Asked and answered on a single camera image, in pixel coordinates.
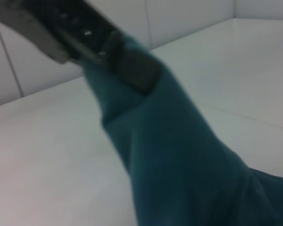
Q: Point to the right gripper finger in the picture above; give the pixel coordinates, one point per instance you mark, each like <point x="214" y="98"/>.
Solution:
<point x="132" y="63"/>

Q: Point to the teal FREE print t-shirt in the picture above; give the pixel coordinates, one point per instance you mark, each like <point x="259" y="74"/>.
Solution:
<point x="179" y="153"/>

